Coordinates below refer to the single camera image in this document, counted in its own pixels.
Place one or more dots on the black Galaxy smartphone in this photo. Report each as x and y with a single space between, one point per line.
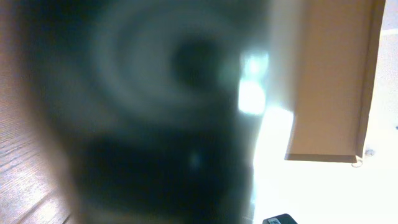
137 103

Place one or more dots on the black device with label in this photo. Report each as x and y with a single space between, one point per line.
280 219

